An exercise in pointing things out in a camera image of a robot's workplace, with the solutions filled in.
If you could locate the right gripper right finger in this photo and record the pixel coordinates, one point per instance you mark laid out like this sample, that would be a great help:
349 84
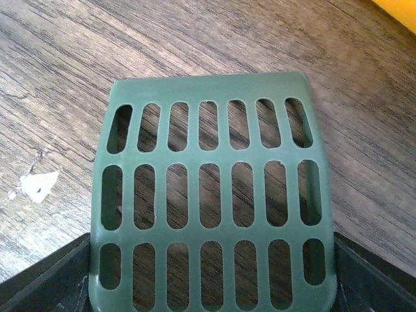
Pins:
366 282

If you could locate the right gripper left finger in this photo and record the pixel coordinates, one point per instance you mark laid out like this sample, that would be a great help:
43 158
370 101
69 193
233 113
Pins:
59 282

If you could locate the green slotted plastic scoop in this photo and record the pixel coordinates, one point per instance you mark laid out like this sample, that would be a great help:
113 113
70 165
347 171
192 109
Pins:
220 89

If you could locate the orange bin with gummies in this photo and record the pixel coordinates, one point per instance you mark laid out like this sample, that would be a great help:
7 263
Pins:
404 11

